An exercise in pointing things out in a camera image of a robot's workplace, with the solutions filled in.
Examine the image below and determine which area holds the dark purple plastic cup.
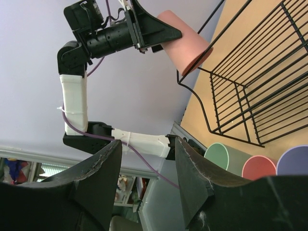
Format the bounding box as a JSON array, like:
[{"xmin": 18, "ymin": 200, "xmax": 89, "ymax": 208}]
[{"xmin": 276, "ymin": 145, "xmax": 308, "ymax": 176}]

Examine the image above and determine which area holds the pink plastic cup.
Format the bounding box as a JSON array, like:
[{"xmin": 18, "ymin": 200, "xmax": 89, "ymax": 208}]
[{"xmin": 157, "ymin": 10, "xmax": 209, "ymax": 76}]

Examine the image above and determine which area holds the red plastic cup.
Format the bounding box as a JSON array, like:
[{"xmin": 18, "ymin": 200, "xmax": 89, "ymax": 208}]
[{"xmin": 242, "ymin": 155, "xmax": 278, "ymax": 180}]

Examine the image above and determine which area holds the black wire dish rack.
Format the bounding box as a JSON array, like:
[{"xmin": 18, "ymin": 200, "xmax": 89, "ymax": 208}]
[{"xmin": 182, "ymin": 0, "xmax": 308, "ymax": 147}]

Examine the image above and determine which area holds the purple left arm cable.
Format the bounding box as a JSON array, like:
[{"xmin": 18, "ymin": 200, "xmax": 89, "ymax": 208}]
[{"xmin": 62, "ymin": 0, "xmax": 180, "ymax": 190}]

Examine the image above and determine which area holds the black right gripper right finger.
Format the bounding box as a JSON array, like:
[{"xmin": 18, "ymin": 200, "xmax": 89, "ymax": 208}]
[{"xmin": 175, "ymin": 137, "xmax": 308, "ymax": 231}]

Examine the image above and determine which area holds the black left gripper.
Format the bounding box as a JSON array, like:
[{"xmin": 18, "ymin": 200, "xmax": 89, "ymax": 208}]
[{"xmin": 92, "ymin": 0, "xmax": 182, "ymax": 58}]

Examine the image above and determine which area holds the green plastic cup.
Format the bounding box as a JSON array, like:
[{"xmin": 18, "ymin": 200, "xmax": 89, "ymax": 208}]
[{"xmin": 204, "ymin": 142, "xmax": 252, "ymax": 177}]

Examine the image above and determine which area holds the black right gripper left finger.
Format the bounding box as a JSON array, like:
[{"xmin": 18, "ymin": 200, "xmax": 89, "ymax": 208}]
[{"xmin": 0, "ymin": 140, "xmax": 122, "ymax": 231}]

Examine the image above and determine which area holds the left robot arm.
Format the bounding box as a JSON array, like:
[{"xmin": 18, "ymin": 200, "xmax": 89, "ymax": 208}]
[{"xmin": 57, "ymin": 0, "xmax": 182, "ymax": 159}]

